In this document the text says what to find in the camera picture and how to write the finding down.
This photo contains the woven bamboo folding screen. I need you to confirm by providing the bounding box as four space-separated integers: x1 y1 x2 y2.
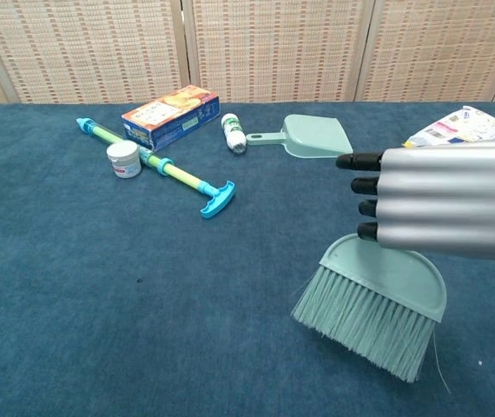
0 0 495 112

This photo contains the white green small bottle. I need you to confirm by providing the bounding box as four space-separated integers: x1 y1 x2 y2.
221 113 248 155

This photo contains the small green hand broom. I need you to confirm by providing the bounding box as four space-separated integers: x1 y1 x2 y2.
290 233 448 384

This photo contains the small green dustpan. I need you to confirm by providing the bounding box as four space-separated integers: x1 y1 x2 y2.
245 114 354 160

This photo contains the blue green toy water pump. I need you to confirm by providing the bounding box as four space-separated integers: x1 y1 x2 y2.
76 116 236 220

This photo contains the blue felt table cover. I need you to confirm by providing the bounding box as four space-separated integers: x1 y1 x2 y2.
0 101 495 417

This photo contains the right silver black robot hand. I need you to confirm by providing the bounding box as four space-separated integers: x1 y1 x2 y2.
335 139 495 261

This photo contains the orange blue cookie box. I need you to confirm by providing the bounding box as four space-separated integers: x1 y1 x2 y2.
121 84 221 153

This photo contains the white yellow snack bag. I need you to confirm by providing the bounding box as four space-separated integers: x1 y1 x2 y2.
403 105 495 149

